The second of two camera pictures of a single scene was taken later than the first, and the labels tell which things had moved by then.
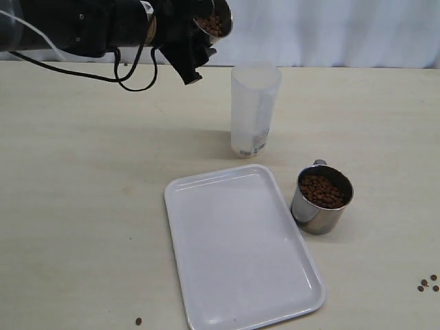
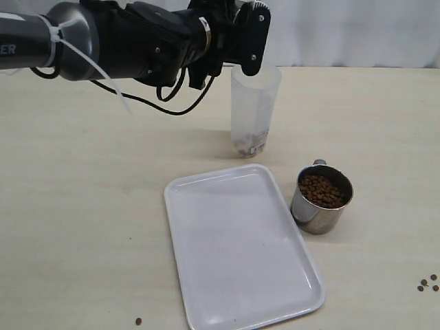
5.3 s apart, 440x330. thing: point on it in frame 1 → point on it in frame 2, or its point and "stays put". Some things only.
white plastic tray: (241, 260) stays put
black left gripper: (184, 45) → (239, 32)
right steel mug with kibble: (322, 192) stays put
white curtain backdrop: (327, 34) stays put
